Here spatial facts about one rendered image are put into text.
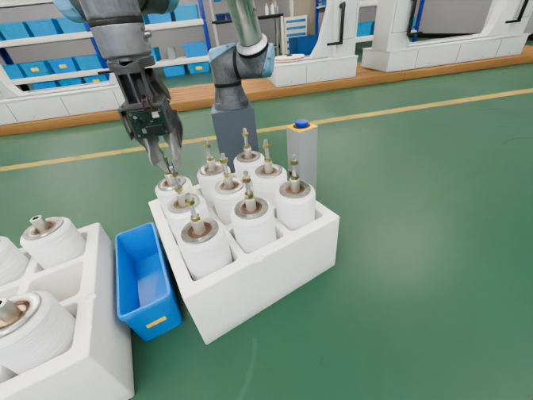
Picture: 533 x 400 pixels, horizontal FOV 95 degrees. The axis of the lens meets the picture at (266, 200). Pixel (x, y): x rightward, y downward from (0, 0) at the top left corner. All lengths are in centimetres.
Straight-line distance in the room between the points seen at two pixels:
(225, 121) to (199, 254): 72
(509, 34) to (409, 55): 113
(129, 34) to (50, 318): 45
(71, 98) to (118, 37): 248
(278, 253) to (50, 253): 50
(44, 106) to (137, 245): 234
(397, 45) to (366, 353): 287
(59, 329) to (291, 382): 42
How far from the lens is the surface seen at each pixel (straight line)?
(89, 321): 57
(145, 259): 89
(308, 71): 269
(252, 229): 51
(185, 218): 57
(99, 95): 282
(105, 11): 47
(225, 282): 52
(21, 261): 79
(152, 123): 47
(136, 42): 47
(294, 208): 56
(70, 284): 75
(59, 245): 72
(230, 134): 112
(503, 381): 71
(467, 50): 355
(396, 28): 310
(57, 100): 299
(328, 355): 62
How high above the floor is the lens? 57
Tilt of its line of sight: 35 degrees down
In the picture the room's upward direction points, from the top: 7 degrees counter-clockwise
